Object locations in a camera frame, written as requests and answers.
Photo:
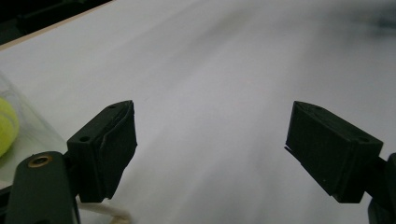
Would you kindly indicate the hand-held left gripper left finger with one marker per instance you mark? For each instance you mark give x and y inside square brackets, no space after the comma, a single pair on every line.
[106,149]

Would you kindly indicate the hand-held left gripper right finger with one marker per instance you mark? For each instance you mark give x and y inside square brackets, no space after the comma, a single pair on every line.
[330,152]

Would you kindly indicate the transparent bag with beige trim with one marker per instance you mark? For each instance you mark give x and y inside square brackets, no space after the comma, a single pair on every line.
[34,133]

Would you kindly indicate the yellow tennis ball black mark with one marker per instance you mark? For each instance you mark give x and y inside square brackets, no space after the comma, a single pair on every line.
[7,124]

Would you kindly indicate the white table sheet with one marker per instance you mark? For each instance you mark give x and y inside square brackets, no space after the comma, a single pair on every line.
[218,77]

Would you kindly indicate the wooden table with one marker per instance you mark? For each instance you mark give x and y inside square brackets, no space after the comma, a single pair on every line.
[46,28]

